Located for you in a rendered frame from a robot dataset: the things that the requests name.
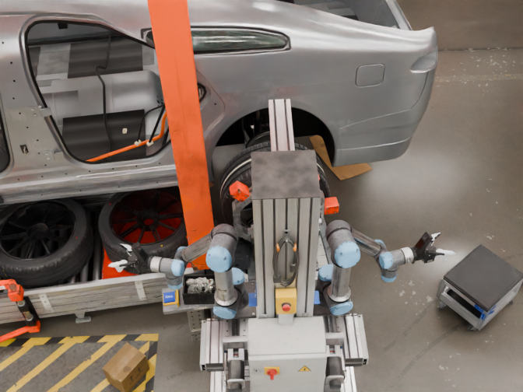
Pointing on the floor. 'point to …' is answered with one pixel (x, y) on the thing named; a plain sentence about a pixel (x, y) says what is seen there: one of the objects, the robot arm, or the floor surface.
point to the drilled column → (195, 323)
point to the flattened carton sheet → (337, 166)
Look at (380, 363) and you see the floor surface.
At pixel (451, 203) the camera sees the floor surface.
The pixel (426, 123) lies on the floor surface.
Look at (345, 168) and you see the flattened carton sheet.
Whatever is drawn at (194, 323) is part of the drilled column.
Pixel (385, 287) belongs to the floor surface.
